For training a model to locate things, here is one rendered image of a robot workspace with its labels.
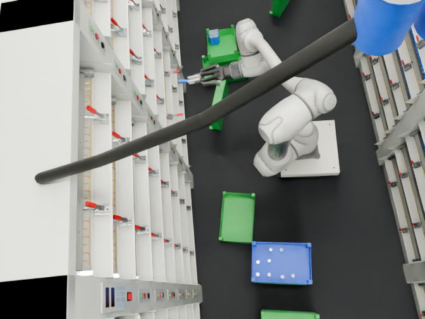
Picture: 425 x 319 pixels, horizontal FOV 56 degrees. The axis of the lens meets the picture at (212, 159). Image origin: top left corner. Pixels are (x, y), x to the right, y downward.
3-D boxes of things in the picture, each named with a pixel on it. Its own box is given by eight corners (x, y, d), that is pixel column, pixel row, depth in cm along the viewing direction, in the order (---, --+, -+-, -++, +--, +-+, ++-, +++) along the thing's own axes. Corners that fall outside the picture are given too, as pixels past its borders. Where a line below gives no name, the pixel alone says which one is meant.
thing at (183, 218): (182, 176, 235) (187, 169, 223) (190, 285, 216) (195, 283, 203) (147, 176, 230) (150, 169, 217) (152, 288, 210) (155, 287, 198)
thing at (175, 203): (175, 167, 217) (179, 158, 205) (183, 284, 198) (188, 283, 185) (137, 167, 212) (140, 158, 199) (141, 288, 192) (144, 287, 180)
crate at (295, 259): (309, 244, 212) (311, 242, 204) (310, 284, 206) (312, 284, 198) (252, 242, 216) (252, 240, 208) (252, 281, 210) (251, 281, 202)
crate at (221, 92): (229, 91, 281) (218, 90, 282) (226, 77, 262) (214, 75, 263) (221, 131, 273) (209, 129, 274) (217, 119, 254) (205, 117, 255)
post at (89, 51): (192, 174, 266) (74, -10, 103) (193, 188, 263) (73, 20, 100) (163, 178, 267) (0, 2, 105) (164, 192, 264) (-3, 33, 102)
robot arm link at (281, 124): (296, 161, 227) (265, 184, 226) (278, 139, 231) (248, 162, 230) (320, 114, 153) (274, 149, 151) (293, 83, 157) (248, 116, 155)
